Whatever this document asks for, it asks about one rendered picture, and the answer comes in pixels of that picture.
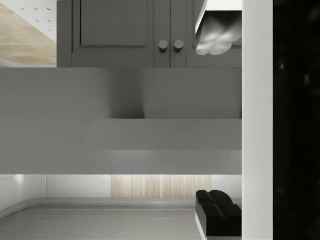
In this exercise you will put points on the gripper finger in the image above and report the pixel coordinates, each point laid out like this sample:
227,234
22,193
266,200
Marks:
217,217
215,32

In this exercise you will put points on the white drawer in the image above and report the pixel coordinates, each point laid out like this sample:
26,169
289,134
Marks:
50,112

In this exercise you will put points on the white cabinet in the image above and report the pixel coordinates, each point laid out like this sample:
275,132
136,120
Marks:
112,25

